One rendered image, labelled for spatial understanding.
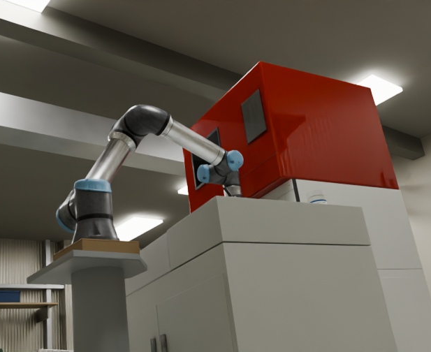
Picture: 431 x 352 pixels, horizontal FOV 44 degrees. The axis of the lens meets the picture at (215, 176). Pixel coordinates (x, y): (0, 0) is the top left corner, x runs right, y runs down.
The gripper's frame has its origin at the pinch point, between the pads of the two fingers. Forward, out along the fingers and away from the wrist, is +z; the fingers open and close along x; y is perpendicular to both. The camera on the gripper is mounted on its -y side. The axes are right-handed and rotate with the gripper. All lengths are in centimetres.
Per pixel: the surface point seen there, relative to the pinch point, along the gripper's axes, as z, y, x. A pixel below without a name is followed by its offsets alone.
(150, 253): 3.7, -36.3, -8.2
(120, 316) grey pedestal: 31, -52, -42
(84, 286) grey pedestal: 21, -62, -43
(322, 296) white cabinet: 31, 11, -46
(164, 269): 12.2, -33.4, -18.0
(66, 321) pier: -102, -73, 829
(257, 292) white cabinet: 29, -13, -53
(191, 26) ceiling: -256, 47, 184
